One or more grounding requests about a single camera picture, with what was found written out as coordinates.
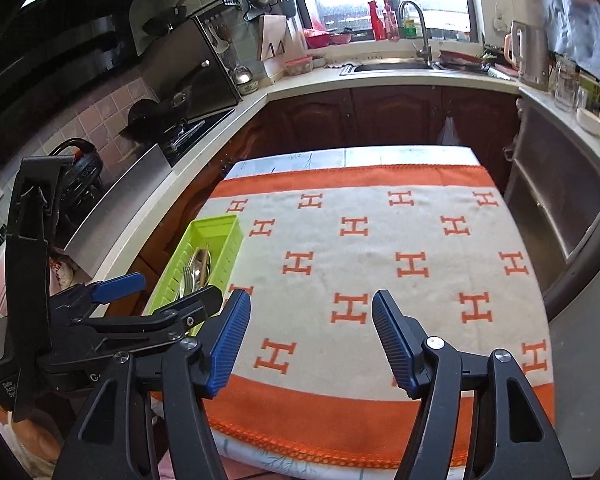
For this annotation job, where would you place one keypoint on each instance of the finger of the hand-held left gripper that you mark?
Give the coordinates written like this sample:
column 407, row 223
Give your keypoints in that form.
column 200, row 305
column 122, row 285

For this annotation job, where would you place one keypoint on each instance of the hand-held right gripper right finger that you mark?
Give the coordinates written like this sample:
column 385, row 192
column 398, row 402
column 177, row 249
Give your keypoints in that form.
column 395, row 347

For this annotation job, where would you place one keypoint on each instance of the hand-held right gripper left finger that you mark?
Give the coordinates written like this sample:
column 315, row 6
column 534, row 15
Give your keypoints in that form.
column 225, row 347

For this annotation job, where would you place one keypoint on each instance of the metal fork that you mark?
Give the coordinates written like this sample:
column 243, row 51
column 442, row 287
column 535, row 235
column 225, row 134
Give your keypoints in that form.
column 185, row 280

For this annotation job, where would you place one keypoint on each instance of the wide metal soup spoon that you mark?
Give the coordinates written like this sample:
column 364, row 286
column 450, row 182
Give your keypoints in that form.
column 200, row 265

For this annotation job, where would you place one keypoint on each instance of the green plastic utensil tray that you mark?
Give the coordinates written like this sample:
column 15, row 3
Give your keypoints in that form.
column 220, row 240

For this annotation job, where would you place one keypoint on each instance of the person's left forearm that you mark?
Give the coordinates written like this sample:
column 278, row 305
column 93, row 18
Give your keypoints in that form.
column 35, row 440

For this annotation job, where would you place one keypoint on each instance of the patterned pink cloth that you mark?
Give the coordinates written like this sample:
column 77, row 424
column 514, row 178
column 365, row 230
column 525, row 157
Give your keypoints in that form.
column 67, row 270

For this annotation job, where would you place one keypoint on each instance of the flat steel plate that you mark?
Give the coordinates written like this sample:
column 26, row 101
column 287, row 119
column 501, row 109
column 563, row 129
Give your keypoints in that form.
column 120, row 210

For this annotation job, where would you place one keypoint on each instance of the black round cooker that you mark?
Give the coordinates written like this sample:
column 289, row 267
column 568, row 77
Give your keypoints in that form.
column 85, row 165

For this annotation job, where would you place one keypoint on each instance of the orange grey printed blanket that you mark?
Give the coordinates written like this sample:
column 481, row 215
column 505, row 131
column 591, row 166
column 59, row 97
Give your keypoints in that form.
column 380, row 220

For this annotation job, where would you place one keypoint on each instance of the black gas stove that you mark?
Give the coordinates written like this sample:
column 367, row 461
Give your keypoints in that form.
column 195, row 130

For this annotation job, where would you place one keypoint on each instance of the black wok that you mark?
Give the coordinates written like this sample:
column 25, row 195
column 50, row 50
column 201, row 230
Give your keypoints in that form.
column 150, row 115

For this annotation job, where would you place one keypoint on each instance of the clear plastic bag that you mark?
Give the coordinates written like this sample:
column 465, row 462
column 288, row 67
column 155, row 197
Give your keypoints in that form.
column 450, row 132

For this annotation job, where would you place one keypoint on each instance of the dark steel splash guard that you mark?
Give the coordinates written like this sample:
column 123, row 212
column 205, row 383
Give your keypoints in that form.
column 195, row 70

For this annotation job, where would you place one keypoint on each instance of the steel front cabinet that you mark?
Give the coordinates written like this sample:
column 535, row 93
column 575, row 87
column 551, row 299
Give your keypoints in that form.
column 555, row 185

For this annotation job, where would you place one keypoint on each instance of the small steel teapot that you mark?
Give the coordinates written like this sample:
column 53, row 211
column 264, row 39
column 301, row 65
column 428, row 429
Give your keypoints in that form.
column 240, row 74

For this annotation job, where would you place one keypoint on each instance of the white kitchen countertop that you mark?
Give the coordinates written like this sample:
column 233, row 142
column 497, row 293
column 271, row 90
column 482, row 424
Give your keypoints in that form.
column 300, row 82

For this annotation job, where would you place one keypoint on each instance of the clear food container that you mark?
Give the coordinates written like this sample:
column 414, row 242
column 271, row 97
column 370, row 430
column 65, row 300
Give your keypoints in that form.
column 298, row 66

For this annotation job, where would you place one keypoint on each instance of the black range hood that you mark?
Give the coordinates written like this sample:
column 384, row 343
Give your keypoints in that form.
column 55, row 35

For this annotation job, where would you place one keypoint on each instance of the steel sink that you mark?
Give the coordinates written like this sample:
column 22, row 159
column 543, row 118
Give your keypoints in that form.
column 390, row 66

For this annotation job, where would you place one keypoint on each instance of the wooden cutting board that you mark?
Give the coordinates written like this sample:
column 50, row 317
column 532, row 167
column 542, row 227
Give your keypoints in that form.
column 280, row 35

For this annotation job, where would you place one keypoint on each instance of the red bowl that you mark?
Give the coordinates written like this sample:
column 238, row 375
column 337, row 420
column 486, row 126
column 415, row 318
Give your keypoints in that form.
column 317, row 37

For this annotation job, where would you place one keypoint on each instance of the red frying pan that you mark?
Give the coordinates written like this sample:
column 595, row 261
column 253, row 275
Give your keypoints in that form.
column 462, row 57

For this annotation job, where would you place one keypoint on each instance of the glass jar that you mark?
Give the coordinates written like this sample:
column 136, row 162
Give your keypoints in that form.
column 565, row 85

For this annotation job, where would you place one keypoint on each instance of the steel faucet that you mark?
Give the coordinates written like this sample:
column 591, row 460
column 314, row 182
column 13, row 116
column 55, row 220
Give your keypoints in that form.
column 422, row 35

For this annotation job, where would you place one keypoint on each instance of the green dish soap bottle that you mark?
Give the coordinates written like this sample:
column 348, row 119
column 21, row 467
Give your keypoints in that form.
column 409, row 27

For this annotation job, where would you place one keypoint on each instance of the steel electric kettle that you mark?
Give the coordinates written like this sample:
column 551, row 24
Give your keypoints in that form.
column 530, row 55

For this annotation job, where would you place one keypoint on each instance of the pink bottle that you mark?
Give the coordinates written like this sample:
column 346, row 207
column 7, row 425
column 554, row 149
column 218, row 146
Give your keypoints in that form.
column 391, row 25

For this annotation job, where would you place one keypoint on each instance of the red bottle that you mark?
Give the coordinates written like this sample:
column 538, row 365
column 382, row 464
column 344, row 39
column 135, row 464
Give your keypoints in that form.
column 377, row 22

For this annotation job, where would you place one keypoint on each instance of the blue white wall sheet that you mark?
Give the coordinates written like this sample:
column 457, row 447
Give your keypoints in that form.
column 585, row 20

